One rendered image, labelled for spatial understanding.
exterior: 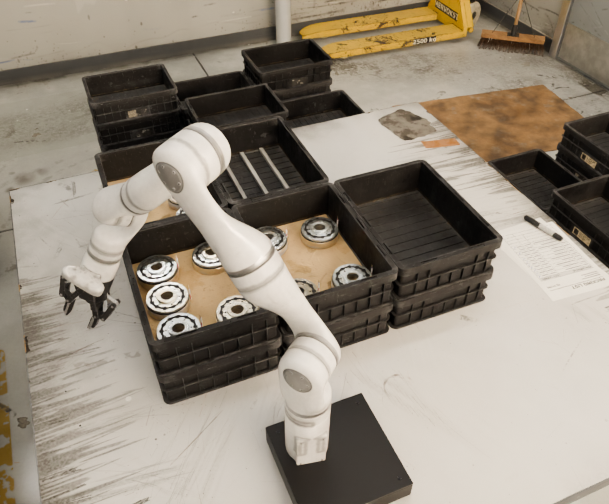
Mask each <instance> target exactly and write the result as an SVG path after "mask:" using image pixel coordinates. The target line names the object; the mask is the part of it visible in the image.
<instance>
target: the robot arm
mask: <svg viewBox="0 0 609 504"><path fill-rule="evenodd" d="M230 158H231V150H230V146H229V143H228V141H227V139H226V138H225V136H224V135H223V134H222V133H221V132H220V131H219V130H218V129H217V128H216V127H214V126H212V125H210V124H208V123H194V124H191V125H189V126H187V127H185V128H184V129H182V130H181V131H180V132H178V133H177V134H175V135H174V136H173V137H171V138H170V139H168V140H167V141H166V142H164V143H163V144H162V145H160V146H159V147H158V148H157V149H156V150H155V151H154V153H153V157H152V161H153V163H152V164H151V165H149V166H148V167H146V168H144V169H143V170H141V171H140V172H138V173H137V174H135V175H134V176H132V177H131V178H130V179H129V180H127V181H126V182H124V183H118V184H115V185H111V186H108V187H105V188H103V189H102V190H101V191H99V192H98V194H97V195H96V196H95V198H94V200H93V204H92V211H93V215H94V217H95V218H96V220H97V221H99V222H100V223H102V224H101V225H99V226H97V227H96V228H95V229H94V231H93V234H92V236H91V239H90V242H89V245H88V247H87V250H86V251H85V253H84V255H83V258H82V261H81V264H80V266H79V267H76V266H65V267H64V268H63V270H62V273H61V276H60V287H59V295H60V296H61V297H64V298H65V301H66V302H65V305H64V308H63V311H65V312H64V314H65V315H68V314H69V313H70V312H71V311H72V309H73V306H74V303H75V301H76V299H75V298H76V297H78V296H79V298H81V299H83V300H85V301H86V302H88V303H89V304H90V309H91V310H92V315H93V316H92V317H91V319H90V322H89V324H88V327H87V328H89V329H91V328H94V327H95V326H96V325H97V324H98V322H99V320H100V319H101V321H103V322H104V321H106V319H107V318H108V317H109V316H110V315H111V314H112V313H113V312H114V310H115V309H116V308H117V306H118V305H119V304H120V302H121V301H120V300H119V299H116V300H115V299H113V298H112V297H111V296H110V288H111V286H112V283H113V281H114V278H115V276H116V273H117V271H118V268H119V265H120V260H121V257H122V255H123V252H124V250H125V247H126V245H127V244H128V243H129V242H130V240H131V239H132V238H133V237H134V236H135V234H136V233H137V232H138V231H139V230H140V229H141V227H142V226H143V225H144V223H145V221H146V219H147V217H148V213H149V212H150V211H152V210H154V209H155V208H157V207H158V206H160V205H161V204H163V203H164V202H165V201H166V200H168V199H169V198H170V197H171V196H172V197H173V198H174V199H175V200H176V202H177V203H178V204H179V206H180V207H181V208H182V209H183V211H184V212H185V213H186V214H187V216H188V217H189V218H190V220H191V221H192V222H193V223H194V225H195V226H196V227H197V229H198V230H199V231H200V233H201V234H202V235H203V237H204V238H205V240H206V241H207V243H208V244H209V246H210V247H211V249H212V250H213V252H214V253H215V255H216V256H217V258H218V259H219V261H220V263H221V264H222V266H223V268H224V269H225V271H226V273H227V274H228V276H229V277H230V279H231V280H232V282H233V284H234V285H235V287H236V288H237V290H238V291H239V293H240V294H241V295H242V296H243V298H245V299H246V300H247V301H249V302H250V303H252V304H254V305H256V306H259V307H261V308H264V309H266V310H269V311H272V312H274V313H276V314H278V315H280V316H281V317H282V318H283V319H284V320H285V321H286V322H287V324H288V325H289V326H290V328H291V330H292V331H293V333H294V336H295V339H294V341H293V342H292V344H291V345H290V346H289V348H288V349H287V351H286V352H285V353H284V355H283V356H282V358H281V359H280V362H279V366H278V375H279V384H280V390H281V393H282V396H283V397H284V402H285V406H284V407H285V446H286V450H287V452H288V454H289V455H290V456H291V457H292V458H293V459H294V460H295V461H296V464H297V465H302V464H307V463H312V462H318V461H323V460H325V457H326V451H327V448H328V439H329V425H330V412H331V400H332V389H331V386H330V384H329V382H328V380H329V378H330V376H331V375H332V373H333V372H334V370H335V368H336V367H337V365H338V363H339V361H340V358H341V350H340V347H339V345H338V343H337V341H336V339H335V338H334V336H333V335H332V333H331V332H330V331H329V329H328V328H327V327H326V325H325V324H324V323H323V321H322V320H321V319H320V317H319V316H318V315H317V313H316V312H315V311H314V309H313V308H312V307H311V305H310V304H309V303H308V301H307V300H306V298H305V296H304V295H303V293H302V292H301V290H300V289H299V287H298V286H297V284H296V282H295V281H294V279H293V278H292V276H291V274H290V272H289V271H288V269H287V267H286V265H285V263H284V262H283V260H282V258H281V256H280V255H279V253H278V251H277V250H276V248H275V247H274V245H273V243H272V242H271V240H270V239H269V238H268V237H267V236H266V235H264V234H263V233H261V232H260V231H258V230H256V229H254V228H253V227H250V226H248V225H246V224H244V223H242V222H240V221H238V220H236V219H234V218H232V217H230V216H229V215H228V214H226V213H225V212H224V211H223V210H222V209H221V208H220V207H219V205H218V204H217V203H216V202H215V200H214V199H213V197H212V196H211V194H210V193H209V191H208V189H207V187H206V186H208V185H209V184H210V183H211V182H212V181H214V180H215V179H216V178H217V177H218V176H219V175H220V174H222V173H223V172H224V170H225V169H226V168H227V166H228V165H229V162H230ZM71 283H72V284H74V287H75V290H76V291H74V292H73V293H71V292H70V286H71ZM105 300H106V301H107V308H108V309H107V310H106V311H105V312H104V311H103V304H104V301H105Z"/></svg>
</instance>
